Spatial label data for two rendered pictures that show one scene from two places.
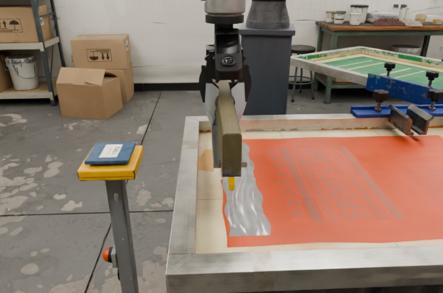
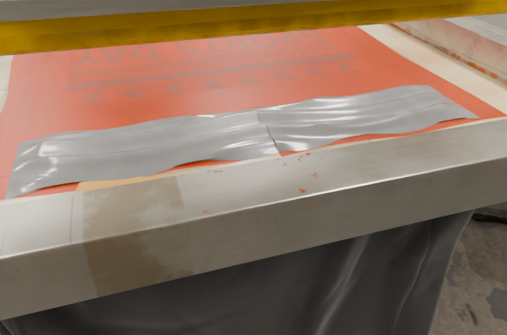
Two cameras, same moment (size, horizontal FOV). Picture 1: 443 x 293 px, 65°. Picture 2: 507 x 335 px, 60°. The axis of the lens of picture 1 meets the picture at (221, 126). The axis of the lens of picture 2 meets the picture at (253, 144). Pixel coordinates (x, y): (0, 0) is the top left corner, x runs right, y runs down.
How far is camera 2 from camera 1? 81 cm
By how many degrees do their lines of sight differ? 90
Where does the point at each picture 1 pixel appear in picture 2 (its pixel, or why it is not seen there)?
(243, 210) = (399, 103)
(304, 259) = (492, 31)
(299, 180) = (233, 68)
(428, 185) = not seen: hidden behind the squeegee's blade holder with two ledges
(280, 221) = (382, 78)
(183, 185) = (447, 153)
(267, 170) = (202, 98)
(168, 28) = not seen: outside the picture
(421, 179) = not seen: hidden behind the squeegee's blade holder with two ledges
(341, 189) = (245, 41)
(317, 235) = (387, 56)
